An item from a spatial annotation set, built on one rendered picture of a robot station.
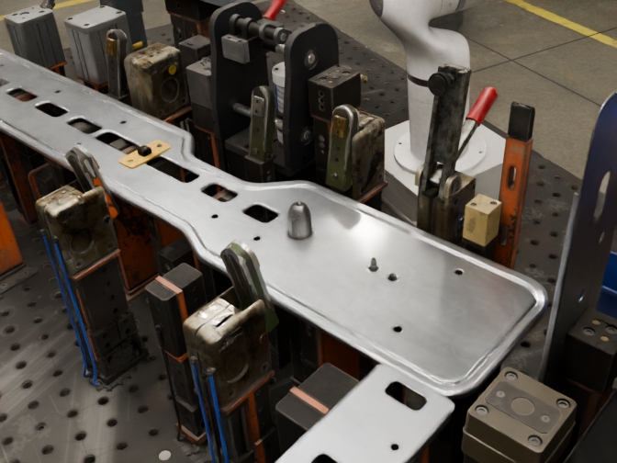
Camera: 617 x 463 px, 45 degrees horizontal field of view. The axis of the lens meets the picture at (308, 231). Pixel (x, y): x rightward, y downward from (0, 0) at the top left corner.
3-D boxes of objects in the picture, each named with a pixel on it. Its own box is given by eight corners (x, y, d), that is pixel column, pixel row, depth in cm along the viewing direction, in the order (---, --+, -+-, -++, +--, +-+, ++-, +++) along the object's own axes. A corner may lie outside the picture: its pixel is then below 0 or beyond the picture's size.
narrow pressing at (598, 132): (533, 401, 77) (590, 106, 57) (583, 339, 84) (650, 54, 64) (538, 404, 77) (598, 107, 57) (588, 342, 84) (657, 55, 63)
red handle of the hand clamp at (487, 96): (419, 175, 100) (476, 81, 103) (423, 183, 102) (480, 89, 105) (445, 186, 98) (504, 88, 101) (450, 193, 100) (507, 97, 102)
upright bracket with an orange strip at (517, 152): (475, 389, 118) (510, 103, 88) (479, 384, 118) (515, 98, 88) (491, 398, 116) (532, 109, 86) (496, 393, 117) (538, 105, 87)
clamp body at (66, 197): (72, 371, 125) (12, 200, 105) (130, 331, 132) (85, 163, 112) (105, 398, 120) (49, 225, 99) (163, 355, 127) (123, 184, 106)
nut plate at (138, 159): (132, 169, 118) (130, 163, 117) (117, 162, 120) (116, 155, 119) (173, 147, 123) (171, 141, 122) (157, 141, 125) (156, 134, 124)
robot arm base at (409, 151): (454, 118, 166) (454, 40, 154) (504, 159, 152) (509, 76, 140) (377, 145, 161) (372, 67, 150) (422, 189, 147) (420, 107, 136)
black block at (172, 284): (161, 435, 114) (122, 290, 96) (212, 393, 120) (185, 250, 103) (196, 464, 109) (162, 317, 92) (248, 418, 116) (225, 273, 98)
